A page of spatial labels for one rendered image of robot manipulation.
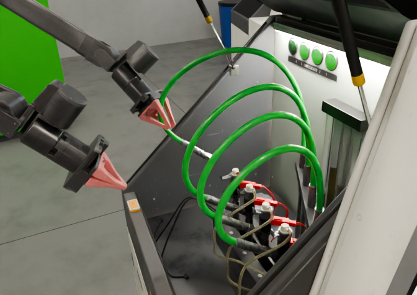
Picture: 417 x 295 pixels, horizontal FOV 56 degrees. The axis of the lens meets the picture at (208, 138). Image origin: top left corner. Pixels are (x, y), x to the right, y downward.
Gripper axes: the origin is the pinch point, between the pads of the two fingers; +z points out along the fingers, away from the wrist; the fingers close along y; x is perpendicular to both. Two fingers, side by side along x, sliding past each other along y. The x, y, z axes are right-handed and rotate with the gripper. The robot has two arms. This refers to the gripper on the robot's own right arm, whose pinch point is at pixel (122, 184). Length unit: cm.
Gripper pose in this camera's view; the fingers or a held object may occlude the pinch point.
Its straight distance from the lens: 77.5
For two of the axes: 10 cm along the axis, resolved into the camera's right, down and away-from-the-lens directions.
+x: -1.2, -4.3, 8.9
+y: 6.5, -7.1, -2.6
